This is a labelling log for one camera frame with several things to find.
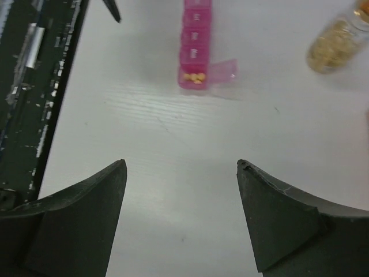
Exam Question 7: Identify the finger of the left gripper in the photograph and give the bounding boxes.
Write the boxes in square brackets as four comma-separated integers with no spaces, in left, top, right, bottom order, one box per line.
[103,0,121,23]

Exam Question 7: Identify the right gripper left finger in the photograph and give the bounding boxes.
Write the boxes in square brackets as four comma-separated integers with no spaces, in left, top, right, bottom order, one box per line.
[1,160,127,276]

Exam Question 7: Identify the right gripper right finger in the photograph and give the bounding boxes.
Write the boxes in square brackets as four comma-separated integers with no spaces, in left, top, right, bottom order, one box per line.
[237,160,368,276]

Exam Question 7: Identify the pink pill organizer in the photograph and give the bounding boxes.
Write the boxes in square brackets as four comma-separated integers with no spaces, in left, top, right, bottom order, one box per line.
[177,0,238,90]

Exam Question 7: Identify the orange pills in organizer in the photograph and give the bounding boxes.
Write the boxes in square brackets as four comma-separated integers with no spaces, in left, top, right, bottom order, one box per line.
[183,73,206,84]

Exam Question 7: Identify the amber pill bottle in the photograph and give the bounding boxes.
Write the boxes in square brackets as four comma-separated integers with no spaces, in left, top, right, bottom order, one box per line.
[306,1,368,74]

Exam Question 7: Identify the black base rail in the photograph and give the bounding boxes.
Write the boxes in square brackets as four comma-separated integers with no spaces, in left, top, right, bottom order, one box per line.
[1,1,88,211]

